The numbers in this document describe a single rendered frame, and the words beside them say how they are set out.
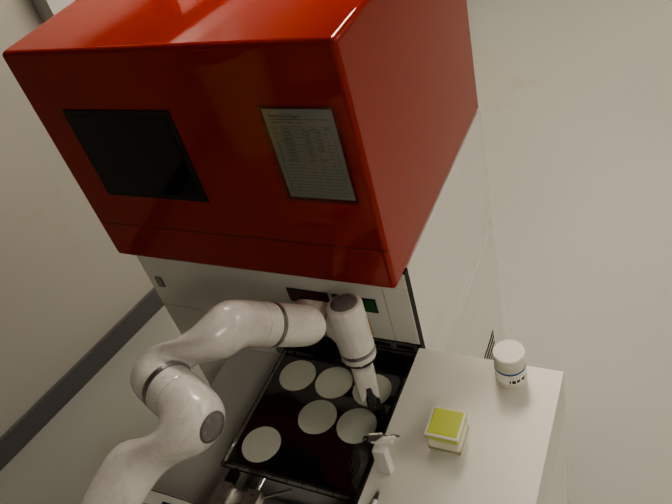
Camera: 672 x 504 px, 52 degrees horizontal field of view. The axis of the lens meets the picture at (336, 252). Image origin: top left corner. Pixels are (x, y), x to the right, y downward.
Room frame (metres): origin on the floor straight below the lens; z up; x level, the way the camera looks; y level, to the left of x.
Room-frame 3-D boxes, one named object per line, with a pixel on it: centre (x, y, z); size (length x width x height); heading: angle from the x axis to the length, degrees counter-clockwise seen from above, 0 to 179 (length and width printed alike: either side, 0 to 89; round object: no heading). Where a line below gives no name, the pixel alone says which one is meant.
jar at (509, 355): (0.96, -0.30, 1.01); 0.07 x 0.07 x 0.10
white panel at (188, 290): (1.37, 0.20, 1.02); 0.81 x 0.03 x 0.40; 56
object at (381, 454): (0.84, 0.03, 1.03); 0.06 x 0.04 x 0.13; 146
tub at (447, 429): (0.85, -0.11, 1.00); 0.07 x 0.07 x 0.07; 56
